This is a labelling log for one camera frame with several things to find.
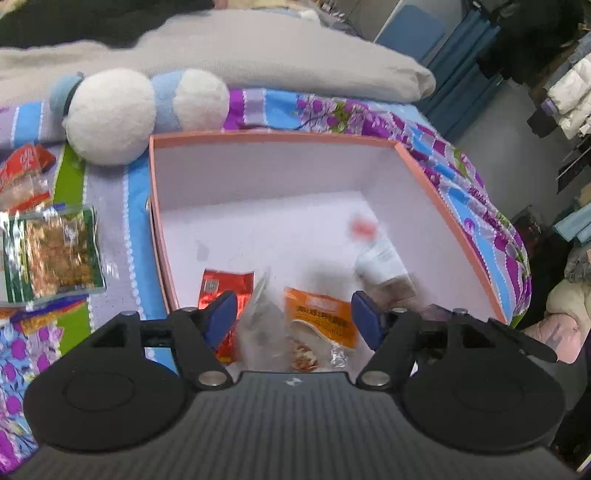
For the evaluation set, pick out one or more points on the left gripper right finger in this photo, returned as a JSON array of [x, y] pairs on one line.
[[392, 336]]

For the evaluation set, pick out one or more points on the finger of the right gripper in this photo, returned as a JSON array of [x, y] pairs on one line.
[[528, 345]]

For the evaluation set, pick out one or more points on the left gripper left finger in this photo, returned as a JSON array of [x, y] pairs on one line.
[[196, 334]]

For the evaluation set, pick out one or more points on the red foil snack packet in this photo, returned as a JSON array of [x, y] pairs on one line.
[[224, 296]]

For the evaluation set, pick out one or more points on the white shrimp snack packet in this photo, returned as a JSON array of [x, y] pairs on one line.
[[380, 268]]

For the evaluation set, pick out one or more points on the silver grey snack packet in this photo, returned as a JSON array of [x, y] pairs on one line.
[[262, 333]]

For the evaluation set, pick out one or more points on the orange snack packet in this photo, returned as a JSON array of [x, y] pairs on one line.
[[320, 332]]

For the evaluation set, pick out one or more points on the green white snack packet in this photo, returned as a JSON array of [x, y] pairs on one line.
[[48, 255]]

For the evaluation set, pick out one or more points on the red top clear snack bag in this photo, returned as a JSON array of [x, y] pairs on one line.
[[23, 183]]

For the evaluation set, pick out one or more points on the blue white snack packet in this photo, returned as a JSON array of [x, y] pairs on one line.
[[30, 321]]

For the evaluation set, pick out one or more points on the pink cardboard box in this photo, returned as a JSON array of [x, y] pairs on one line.
[[279, 204]]

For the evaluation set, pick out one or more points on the floral purple bedsheet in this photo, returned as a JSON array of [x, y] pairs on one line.
[[119, 195]]

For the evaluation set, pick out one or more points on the blue curtain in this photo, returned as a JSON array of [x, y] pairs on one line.
[[462, 90]]

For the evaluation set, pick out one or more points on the white blue plush toy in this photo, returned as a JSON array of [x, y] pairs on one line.
[[109, 117]]

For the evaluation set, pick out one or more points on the blue panel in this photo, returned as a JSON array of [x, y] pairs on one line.
[[412, 32]]

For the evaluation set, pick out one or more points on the black clothing pile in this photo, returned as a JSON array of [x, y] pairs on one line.
[[119, 24]]

